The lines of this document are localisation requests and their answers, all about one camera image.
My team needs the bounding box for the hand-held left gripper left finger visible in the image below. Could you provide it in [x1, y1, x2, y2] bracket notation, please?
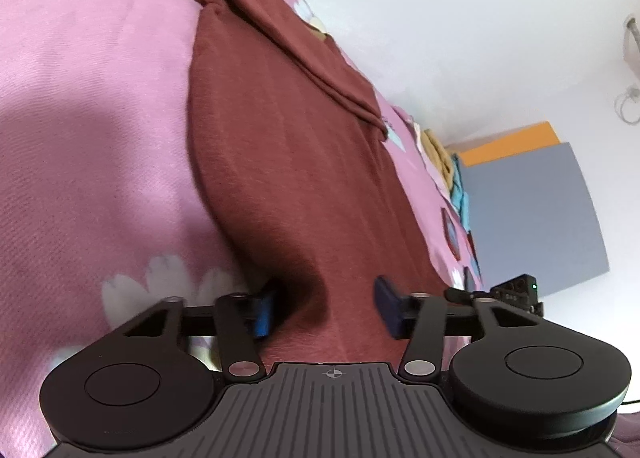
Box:
[99, 279, 279, 385]

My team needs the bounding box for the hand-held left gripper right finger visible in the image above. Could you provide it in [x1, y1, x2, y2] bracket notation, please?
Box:
[374, 275, 552, 385]

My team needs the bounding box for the rust red knit sweater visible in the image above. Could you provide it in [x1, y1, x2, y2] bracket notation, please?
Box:
[186, 0, 468, 370]

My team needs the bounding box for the grey blue cabinet panel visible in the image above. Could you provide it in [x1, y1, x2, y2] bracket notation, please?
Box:
[459, 142, 612, 300]

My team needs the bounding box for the teal cloth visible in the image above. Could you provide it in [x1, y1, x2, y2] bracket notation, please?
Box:
[449, 153, 472, 231]

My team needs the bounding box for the orange cabinet panel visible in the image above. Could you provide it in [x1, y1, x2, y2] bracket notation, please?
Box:
[457, 121, 562, 168]

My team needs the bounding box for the mustard yellow cloth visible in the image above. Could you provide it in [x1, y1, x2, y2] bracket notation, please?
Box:
[419, 129, 457, 191]

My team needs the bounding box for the pink floral bed sheet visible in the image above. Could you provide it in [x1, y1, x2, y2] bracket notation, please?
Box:
[0, 0, 486, 439]

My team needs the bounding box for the white wall cable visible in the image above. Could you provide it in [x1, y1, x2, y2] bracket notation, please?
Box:
[614, 13, 640, 126]

